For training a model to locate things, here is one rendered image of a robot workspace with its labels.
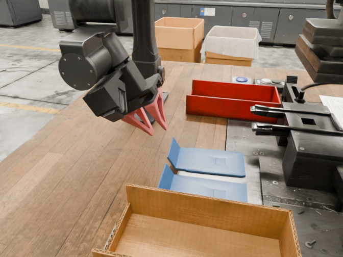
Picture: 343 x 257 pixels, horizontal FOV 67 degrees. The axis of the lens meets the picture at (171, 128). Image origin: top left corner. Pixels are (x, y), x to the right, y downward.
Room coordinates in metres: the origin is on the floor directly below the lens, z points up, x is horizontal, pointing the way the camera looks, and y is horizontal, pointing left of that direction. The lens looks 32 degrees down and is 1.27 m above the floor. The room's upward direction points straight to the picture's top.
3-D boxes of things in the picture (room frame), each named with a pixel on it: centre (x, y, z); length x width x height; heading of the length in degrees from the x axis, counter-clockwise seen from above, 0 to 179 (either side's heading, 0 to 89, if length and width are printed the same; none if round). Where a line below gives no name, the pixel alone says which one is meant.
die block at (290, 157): (0.46, -0.29, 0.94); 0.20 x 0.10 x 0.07; 168
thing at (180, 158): (0.42, -0.07, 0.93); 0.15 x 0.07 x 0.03; 81
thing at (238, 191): (0.33, -0.06, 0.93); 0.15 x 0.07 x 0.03; 79
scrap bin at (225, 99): (0.69, -0.17, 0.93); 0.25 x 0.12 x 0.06; 78
